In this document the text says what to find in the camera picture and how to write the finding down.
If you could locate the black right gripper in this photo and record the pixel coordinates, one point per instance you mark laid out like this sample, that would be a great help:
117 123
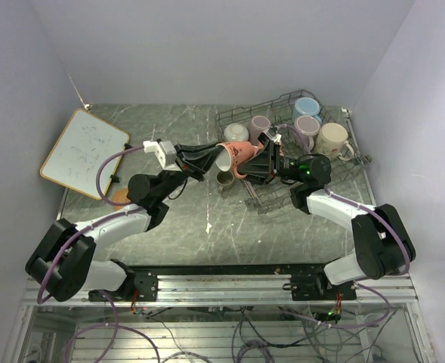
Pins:
258 169

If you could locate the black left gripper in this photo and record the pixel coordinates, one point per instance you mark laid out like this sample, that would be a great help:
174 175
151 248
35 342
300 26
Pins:
196 160

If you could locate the orange mug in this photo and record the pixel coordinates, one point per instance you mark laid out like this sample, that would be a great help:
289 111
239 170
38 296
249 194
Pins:
234 154

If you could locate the small olive grey cup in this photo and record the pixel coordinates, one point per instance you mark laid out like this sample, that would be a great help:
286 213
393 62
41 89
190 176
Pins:
225 181

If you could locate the cream white speckled mug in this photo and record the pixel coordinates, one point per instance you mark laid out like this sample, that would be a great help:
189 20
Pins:
236 132

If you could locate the purple mug dark handle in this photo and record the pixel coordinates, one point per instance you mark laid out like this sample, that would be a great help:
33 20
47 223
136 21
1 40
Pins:
258 125

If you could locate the lavender mug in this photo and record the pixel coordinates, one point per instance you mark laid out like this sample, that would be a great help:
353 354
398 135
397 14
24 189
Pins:
306 130

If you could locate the light blue mug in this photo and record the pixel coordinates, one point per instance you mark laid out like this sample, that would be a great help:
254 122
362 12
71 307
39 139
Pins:
305 107

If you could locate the green inside floral mug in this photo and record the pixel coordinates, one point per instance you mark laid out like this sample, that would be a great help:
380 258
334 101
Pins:
333 142

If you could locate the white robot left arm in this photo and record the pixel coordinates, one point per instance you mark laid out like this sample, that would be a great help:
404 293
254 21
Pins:
63 262

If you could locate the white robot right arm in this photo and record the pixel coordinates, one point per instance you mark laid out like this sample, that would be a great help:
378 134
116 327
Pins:
381 244

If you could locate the cork coaster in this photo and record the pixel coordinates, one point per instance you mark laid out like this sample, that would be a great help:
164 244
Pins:
120 199

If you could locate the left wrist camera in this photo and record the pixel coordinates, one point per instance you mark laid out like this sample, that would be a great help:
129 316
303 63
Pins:
165 153

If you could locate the grey wire dish rack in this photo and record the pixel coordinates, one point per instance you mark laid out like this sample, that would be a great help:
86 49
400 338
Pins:
279 111

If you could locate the small whiteboard wooden frame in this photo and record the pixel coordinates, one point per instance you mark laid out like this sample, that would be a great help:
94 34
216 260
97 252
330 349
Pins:
84 144

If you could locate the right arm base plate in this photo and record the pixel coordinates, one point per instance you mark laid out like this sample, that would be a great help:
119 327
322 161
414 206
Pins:
316 287

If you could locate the aluminium mounting rail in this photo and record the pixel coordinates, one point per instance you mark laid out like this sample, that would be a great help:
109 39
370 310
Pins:
257 290

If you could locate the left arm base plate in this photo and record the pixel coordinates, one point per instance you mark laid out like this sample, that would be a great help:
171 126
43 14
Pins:
139 286

